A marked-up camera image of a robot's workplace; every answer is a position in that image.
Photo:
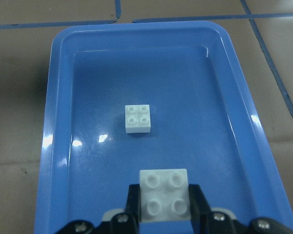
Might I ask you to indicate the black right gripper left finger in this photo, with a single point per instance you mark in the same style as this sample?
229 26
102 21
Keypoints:
125 222

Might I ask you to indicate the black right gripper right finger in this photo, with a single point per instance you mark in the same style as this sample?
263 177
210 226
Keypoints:
206 221

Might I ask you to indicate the blue plastic tray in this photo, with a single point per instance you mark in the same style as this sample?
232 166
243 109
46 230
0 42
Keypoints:
202 117

